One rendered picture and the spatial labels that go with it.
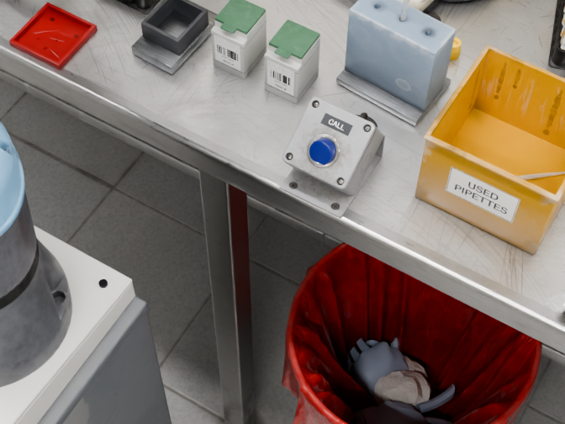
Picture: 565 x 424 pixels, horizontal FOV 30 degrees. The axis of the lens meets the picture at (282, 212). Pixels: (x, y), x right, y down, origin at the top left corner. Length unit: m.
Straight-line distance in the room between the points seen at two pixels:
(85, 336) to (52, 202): 1.21
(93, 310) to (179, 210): 1.15
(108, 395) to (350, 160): 0.32
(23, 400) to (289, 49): 0.43
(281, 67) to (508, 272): 0.31
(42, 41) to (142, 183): 0.97
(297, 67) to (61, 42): 0.27
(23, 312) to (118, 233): 1.20
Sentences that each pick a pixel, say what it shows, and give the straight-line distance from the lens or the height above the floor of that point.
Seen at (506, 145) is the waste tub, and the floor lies 0.88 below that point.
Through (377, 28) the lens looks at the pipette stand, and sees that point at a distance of 1.06.
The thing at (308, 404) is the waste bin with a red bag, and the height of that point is 0.42.
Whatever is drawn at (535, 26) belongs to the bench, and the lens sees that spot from 1.22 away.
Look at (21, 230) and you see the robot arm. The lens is 0.83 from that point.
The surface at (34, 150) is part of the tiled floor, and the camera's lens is 2.22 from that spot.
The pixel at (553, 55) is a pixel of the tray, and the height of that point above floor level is 0.89.
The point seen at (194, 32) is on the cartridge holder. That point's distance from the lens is 1.15.
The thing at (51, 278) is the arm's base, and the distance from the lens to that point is 0.93.
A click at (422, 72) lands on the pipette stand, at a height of 0.94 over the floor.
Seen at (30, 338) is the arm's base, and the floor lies 0.95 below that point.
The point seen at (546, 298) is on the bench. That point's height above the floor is 0.88.
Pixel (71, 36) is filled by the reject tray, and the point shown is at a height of 0.88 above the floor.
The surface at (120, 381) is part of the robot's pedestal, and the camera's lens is 1.04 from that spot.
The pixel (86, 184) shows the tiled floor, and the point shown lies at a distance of 2.15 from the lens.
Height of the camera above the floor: 1.75
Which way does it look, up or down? 57 degrees down
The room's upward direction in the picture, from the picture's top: 1 degrees clockwise
